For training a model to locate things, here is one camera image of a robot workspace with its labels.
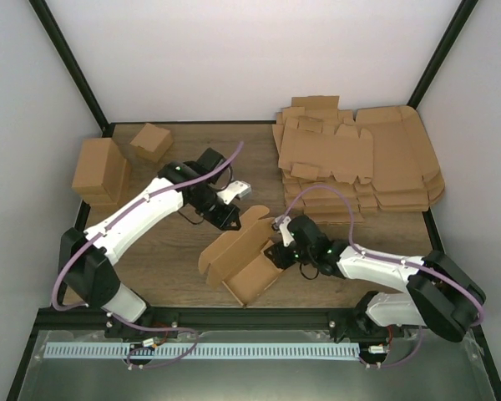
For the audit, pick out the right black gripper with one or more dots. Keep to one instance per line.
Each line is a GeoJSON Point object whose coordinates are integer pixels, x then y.
{"type": "Point", "coordinates": [277, 260]}

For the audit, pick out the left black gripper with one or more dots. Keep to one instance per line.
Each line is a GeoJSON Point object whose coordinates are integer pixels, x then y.
{"type": "Point", "coordinates": [234, 215]}

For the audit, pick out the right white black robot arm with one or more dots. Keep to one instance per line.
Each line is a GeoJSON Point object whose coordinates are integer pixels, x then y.
{"type": "Point", "coordinates": [431, 291]}

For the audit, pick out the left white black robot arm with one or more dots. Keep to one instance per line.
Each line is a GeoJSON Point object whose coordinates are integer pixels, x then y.
{"type": "Point", "coordinates": [87, 258]}

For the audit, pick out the small folded cardboard box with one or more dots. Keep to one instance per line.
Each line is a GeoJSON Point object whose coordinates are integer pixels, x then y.
{"type": "Point", "coordinates": [152, 142]}

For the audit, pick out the large folded cardboard box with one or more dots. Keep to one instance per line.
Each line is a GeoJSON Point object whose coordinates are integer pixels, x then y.
{"type": "Point", "coordinates": [102, 174]}

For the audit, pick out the stack of flat cardboard blanks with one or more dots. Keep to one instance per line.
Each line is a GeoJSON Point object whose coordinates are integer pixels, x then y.
{"type": "Point", "coordinates": [326, 161]}

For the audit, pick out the large flat cardboard blanks stack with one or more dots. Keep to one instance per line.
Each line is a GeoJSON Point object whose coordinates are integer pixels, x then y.
{"type": "Point", "coordinates": [406, 172]}

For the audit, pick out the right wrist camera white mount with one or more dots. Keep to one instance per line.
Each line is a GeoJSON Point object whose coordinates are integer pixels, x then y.
{"type": "Point", "coordinates": [280, 225]}

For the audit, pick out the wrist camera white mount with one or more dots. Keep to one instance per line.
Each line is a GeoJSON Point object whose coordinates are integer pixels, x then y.
{"type": "Point", "coordinates": [236, 190]}
{"type": "Point", "coordinates": [280, 225]}

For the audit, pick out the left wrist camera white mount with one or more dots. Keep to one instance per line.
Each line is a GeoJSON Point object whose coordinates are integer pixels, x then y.
{"type": "Point", "coordinates": [236, 190]}

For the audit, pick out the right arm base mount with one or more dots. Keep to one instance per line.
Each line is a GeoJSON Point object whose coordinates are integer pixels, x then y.
{"type": "Point", "coordinates": [356, 326]}

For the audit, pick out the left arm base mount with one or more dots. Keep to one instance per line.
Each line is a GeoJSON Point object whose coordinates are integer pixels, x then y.
{"type": "Point", "coordinates": [146, 326]}

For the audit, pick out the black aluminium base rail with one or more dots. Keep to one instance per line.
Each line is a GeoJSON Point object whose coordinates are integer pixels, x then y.
{"type": "Point", "coordinates": [205, 319]}

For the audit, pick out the light blue slotted cable duct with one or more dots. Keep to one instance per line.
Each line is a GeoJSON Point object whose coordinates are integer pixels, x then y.
{"type": "Point", "coordinates": [206, 351]}

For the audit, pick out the left black frame post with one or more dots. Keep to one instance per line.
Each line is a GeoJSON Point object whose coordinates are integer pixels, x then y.
{"type": "Point", "coordinates": [55, 34]}

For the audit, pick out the black frame post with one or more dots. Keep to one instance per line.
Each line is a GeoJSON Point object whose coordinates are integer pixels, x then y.
{"type": "Point", "coordinates": [445, 44]}
{"type": "Point", "coordinates": [55, 34]}

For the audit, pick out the right black frame post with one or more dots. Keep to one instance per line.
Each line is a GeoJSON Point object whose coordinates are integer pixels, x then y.
{"type": "Point", "coordinates": [445, 44]}

